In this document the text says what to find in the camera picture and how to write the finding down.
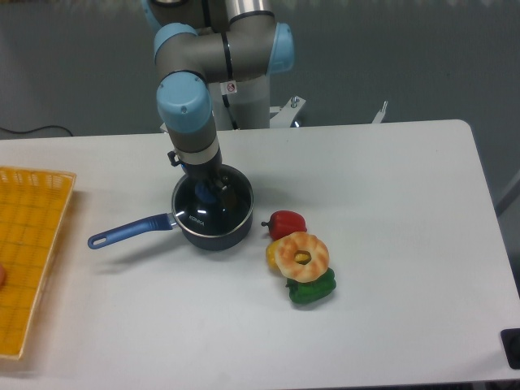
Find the orange plastic basket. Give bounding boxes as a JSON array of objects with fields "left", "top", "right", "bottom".
[{"left": 1, "top": 166, "right": 76, "bottom": 360}]

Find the glass lid blue knob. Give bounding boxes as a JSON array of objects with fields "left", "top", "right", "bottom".
[{"left": 171, "top": 165, "right": 254, "bottom": 237}]

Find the toy glazed bagel ring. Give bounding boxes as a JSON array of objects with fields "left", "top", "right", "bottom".
[{"left": 275, "top": 232, "right": 331, "bottom": 284}]

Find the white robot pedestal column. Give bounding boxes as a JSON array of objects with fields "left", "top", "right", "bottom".
[{"left": 208, "top": 76, "right": 271, "bottom": 131}]

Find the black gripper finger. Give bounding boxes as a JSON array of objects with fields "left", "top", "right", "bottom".
[{"left": 210, "top": 175, "right": 237, "bottom": 211}]

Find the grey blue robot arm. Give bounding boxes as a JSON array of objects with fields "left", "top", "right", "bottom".
[{"left": 142, "top": 1, "right": 295, "bottom": 203}]

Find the black cable on floor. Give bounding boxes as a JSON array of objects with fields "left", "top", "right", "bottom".
[{"left": 0, "top": 125, "right": 75, "bottom": 137}]

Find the yellow toy bell pepper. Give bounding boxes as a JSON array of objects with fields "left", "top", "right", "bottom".
[{"left": 266, "top": 240, "right": 280, "bottom": 271}]

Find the red toy bell pepper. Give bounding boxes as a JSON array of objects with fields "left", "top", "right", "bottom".
[{"left": 261, "top": 210, "right": 307, "bottom": 241}]

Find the black table corner fixture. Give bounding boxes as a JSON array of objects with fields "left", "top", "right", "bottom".
[{"left": 500, "top": 328, "right": 520, "bottom": 370}]

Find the dark blue saucepan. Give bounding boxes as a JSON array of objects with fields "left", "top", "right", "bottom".
[{"left": 88, "top": 207, "right": 253, "bottom": 251}]

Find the white metal base frame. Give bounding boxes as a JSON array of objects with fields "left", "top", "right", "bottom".
[{"left": 159, "top": 96, "right": 388, "bottom": 133}]

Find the green toy bell pepper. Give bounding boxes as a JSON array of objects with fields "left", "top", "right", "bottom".
[{"left": 285, "top": 268, "right": 336, "bottom": 305}]

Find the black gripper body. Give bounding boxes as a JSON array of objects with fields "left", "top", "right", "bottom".
[{"left": 167, "top": 150, "right": 222, "bottom": 181}]

